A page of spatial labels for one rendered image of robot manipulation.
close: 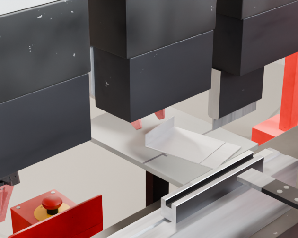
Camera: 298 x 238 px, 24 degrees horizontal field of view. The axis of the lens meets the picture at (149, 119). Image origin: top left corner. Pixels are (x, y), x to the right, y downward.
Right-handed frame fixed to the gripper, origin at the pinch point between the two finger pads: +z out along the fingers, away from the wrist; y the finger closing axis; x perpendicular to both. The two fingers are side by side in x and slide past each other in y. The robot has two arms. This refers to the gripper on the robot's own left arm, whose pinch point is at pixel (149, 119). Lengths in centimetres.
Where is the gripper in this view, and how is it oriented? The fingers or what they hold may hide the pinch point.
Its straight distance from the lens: 116.5
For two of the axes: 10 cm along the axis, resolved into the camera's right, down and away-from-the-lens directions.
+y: 7.1, -3.0, 6.4
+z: 3.5, 9.3, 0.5
